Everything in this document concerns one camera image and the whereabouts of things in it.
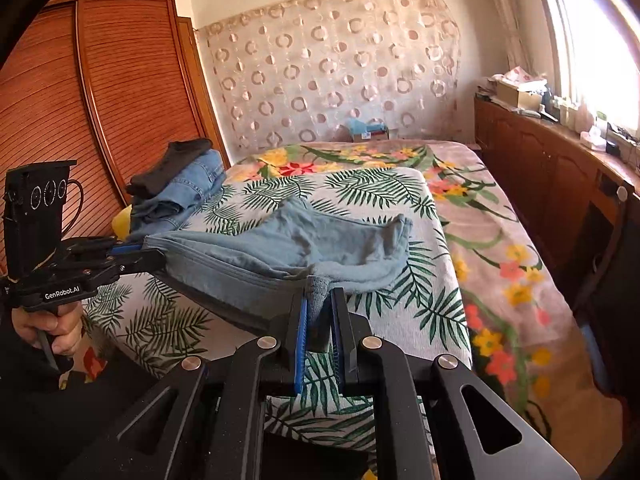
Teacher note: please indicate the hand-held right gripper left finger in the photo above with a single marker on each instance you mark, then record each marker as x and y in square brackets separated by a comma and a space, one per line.
[300, 345]

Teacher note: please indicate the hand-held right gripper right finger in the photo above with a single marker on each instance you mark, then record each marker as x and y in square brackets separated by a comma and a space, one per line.
[341, 350]

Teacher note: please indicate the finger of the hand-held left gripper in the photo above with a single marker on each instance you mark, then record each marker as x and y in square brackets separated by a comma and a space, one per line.
[127, 248]
[142, 262]

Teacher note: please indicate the light blue denim pants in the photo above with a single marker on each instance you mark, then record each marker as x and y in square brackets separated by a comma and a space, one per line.
[280, 245]

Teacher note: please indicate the person's left hand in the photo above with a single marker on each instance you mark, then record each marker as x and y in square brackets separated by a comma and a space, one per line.
[67, 327]

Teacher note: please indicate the yellow pillow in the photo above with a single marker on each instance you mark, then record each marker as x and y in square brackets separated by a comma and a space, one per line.
[122, 222]

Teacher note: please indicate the folded black garment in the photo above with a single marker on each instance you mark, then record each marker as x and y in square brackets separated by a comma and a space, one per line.
[170, 167]

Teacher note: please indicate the stack of folded blue jeans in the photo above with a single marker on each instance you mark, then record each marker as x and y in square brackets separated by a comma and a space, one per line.
[195, 185]

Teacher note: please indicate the leaf print blanket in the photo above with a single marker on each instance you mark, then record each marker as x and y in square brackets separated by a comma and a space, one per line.
[390, 210]

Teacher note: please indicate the wooden louvered wardrobe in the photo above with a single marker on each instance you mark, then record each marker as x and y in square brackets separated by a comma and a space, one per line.
[115, 85]

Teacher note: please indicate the floral bedsheet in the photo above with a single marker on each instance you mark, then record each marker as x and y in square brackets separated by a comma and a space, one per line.
[505, 310]

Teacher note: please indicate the blue tissue box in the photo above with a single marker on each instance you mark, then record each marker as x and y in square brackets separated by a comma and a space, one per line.
[367, 131]

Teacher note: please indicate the long wooden cabinet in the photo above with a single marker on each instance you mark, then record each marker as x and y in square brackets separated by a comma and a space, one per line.
[540, 180]

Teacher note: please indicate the circle patterned curtain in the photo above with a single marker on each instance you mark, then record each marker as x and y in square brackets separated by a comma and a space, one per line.
[330, 70]

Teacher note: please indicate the cardboard box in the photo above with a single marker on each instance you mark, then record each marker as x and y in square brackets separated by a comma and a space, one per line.
[517, 96]

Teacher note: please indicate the dark stand with white knob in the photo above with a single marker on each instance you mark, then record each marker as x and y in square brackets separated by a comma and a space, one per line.
[621, 193]

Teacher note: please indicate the white tissue pack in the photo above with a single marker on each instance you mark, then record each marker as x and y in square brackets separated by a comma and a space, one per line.
[594, 139]

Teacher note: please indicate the white window curtain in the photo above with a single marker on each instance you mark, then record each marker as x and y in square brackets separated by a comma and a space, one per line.
[500, 10]

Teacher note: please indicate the window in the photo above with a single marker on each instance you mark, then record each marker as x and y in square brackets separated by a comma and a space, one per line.
[590, 50]

